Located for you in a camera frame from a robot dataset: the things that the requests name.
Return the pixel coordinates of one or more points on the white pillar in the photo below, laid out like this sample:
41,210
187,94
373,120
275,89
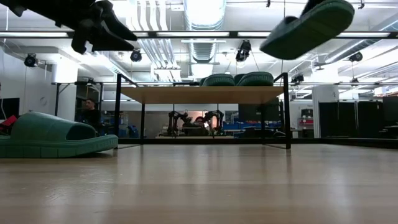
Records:
325,112

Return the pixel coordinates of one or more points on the teal green rubber slide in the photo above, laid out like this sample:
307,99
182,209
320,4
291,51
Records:
219,81
256,80
40,130
311,34

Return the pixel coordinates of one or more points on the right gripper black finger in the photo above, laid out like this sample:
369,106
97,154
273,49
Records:
311,4

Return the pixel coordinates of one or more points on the black background metal frame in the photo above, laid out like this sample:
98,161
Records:
57,99

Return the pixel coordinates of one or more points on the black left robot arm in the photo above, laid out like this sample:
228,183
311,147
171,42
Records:
46,7

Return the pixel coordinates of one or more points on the person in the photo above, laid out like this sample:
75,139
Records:
90,116

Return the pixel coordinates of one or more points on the red object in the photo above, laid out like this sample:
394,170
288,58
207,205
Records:
7,123

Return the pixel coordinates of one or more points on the black background robot arm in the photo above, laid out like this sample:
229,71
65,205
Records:
174,119
217,116

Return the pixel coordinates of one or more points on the blue bin row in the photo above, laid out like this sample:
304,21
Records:
248,126

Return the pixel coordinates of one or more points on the black ceiling-mounted camera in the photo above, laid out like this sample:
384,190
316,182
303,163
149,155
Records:
136,56
356,57
244,49
30,60
298,79

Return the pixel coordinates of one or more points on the black metal rig frame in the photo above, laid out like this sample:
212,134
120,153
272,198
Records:
342,142

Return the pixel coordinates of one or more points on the wooden shelf black metal frame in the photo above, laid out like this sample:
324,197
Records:
202,95

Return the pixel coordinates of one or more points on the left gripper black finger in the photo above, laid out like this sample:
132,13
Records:
107,43
116,25

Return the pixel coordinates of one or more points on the silver ceiling air duct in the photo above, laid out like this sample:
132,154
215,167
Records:
203,12

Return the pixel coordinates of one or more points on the black wall monitor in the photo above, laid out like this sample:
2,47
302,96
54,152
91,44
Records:
9,107

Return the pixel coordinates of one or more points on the black cabinet row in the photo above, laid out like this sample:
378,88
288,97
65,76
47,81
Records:
348,118

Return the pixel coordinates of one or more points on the black overhead light bar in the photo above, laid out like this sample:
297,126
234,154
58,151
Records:
149,34

